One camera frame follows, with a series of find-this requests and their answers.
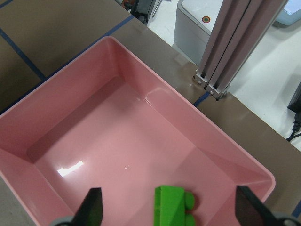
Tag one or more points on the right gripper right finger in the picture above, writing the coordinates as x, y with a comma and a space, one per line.
250, 211

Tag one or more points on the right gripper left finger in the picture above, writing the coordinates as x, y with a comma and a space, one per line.
90, 212

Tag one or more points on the pink plastic box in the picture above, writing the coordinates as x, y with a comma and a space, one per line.
107, 120

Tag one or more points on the green toy block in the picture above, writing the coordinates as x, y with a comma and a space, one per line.
172, 205

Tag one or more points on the aluminium frame post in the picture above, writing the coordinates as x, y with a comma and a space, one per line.
239, 27

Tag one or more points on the teach pendant tablet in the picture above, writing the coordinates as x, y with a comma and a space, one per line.
290, 13

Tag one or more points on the white square device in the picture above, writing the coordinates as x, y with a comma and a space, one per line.
195, 20

